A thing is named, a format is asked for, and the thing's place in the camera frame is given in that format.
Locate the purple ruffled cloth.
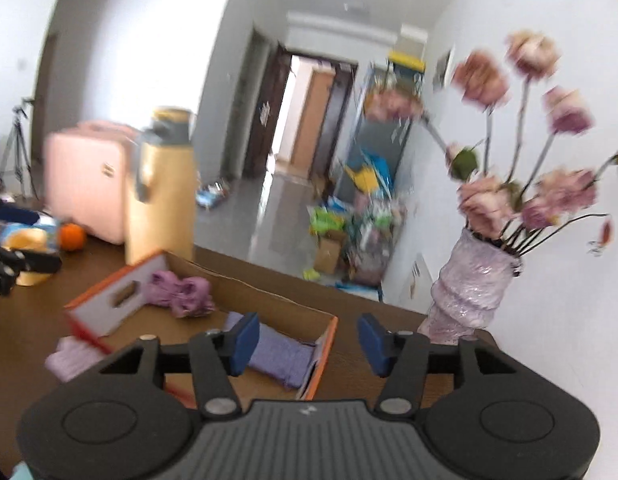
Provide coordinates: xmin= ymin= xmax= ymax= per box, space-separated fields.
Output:
xmin=146 ymin=270 xmax=184 ymax=308
xmin=174 ymin=277 xmax=215 ymax=319

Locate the small brown cardboard box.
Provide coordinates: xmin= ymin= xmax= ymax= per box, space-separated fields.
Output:
xmin=314 ymin=237 xmax=346 ymax=275

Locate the yellow box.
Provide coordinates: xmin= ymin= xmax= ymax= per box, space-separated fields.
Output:
xmin=389 ymin=50 xmax=427 ymax=72

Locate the pale yellow soft cylinder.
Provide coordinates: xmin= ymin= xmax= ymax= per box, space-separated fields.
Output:
xmin=1 ymin=217 xmax=62 ymax=287

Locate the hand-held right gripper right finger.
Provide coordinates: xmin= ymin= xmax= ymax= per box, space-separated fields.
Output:
xmin=357 ymin=314 xmax=522 ymax=416

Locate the grey refrigerator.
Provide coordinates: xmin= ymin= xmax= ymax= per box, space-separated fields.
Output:
xmin=334 ymin=67 xmax=425 ymax=201

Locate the white wall outlet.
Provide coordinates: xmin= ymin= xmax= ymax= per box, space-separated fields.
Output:
xmin=406 ymin=255 xmax=428 ymax=302

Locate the pale yellow thermos jug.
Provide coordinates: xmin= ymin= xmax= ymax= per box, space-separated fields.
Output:
xmin=125 ymin=107 xmax=197 ymax=266

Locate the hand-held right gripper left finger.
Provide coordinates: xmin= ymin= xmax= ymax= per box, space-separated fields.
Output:
xmin=96 ymin=312 xmax=261 ymax=420

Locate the bouquet of dried pink roses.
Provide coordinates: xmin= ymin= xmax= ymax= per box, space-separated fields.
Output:
xmin=364 ymin=30 xmax=618 ymax=261

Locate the colourful packet on floor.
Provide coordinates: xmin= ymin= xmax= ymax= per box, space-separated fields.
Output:
xmin=196 ymin=182 xmax=235 ymax=209

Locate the lilac textured vase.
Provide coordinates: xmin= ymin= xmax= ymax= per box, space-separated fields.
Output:
xmin=416 ymin=227 xmax=522 ymax=346

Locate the blue and yellow bag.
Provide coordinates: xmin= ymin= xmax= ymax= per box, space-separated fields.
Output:
xmin=341 ymin=152 xmax=395 ymax=193

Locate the purple knit towel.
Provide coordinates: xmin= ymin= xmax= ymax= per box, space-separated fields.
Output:
xmin=224 ymin=311 xmax=320 ymax=391

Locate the dark wooden door frame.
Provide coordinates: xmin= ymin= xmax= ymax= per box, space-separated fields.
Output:
xmin=244 ymin=27 xmax=360 ymax=181

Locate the wall picture frame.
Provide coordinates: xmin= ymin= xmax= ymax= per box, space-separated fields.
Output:
xmin=431 ymin=47 xmax=456 ymax=93

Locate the pink ribbed suitcase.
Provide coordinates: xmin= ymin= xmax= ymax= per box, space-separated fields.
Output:
xmin=44 ymin=121 xmax=142 ymax=246

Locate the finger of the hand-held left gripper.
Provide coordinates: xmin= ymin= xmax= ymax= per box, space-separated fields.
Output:
xmin=0 ymin=245 xmax=63 ymax=297
xmin=0 ymin=196 xmax=42 ymax=227

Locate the red cardboard box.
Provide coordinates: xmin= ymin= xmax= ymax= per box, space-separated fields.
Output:
xmin=64 ymin=249 xmax=339 ymax=401

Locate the camera tripod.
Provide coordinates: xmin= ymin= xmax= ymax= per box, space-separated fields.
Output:
xmin=0 ymin=97 xmax=40 ymax=201

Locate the orange fruit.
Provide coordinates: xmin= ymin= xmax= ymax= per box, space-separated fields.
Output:
xmin=59 ymin=222 xmax=86 ymax=252

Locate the light purple cloth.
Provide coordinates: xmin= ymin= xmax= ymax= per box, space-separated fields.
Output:
xmin=45 ymin=336 xmax=107 ymax=382

